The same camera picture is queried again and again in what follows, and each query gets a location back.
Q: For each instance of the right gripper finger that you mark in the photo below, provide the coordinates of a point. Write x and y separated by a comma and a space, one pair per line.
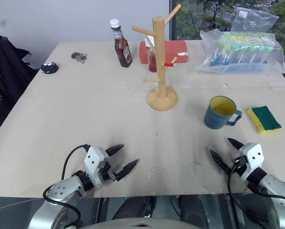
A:
235, 143
219, 159

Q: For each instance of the red tape marker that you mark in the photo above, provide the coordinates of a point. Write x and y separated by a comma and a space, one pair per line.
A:
169, 64

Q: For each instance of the ketchup bottle white cap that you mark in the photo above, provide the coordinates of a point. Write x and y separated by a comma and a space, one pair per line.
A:
123, 50

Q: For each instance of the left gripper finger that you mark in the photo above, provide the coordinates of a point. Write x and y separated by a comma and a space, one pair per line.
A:
126, 169
114, 149

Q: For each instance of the blue mug yellow inside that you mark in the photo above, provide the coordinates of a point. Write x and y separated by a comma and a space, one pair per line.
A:
216, 119

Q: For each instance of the small red sauce bottle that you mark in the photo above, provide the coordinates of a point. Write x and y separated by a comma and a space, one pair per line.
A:
152, 63

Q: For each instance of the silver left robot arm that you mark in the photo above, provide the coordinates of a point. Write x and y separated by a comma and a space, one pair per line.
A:
63, 188

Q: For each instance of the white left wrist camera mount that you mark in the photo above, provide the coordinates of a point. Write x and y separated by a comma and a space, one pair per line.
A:
92, 159

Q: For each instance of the yellow green sponge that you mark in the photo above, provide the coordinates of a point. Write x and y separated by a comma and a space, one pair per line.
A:
266, 118

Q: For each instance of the wooden mug tree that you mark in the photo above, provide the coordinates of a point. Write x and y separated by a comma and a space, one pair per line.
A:
160, 71

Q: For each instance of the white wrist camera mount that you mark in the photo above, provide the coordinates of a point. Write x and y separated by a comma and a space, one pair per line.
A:
92, 159
254, 155

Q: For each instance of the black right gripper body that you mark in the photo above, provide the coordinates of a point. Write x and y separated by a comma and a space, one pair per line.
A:
240, 164

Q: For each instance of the black jacket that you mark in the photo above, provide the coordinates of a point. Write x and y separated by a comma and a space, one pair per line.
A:
3, 76

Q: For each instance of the plastic bag of tubes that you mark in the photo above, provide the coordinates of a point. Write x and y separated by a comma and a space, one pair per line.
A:
240, 55

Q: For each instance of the small black round object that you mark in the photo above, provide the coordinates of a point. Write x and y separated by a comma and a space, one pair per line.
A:
49, 68

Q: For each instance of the silver robot torso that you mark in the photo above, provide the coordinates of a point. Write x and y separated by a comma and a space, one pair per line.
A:
142, 224

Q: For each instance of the empty clear plastic bag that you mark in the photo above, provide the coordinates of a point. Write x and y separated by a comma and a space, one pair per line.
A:
252, 21

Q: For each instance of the white torn label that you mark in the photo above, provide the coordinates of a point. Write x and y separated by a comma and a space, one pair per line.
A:
182, 54

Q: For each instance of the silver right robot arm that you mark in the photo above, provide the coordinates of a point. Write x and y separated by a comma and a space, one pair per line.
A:
276, 186

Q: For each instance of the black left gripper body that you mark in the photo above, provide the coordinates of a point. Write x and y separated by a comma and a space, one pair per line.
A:
106, 170

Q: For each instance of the red rectangular block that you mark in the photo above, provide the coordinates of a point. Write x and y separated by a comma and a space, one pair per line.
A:
175, 47

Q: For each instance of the dark window frame post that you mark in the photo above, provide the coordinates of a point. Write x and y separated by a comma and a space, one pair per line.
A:
172, 21

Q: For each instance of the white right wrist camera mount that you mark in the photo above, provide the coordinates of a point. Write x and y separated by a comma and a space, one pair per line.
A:
254, 155

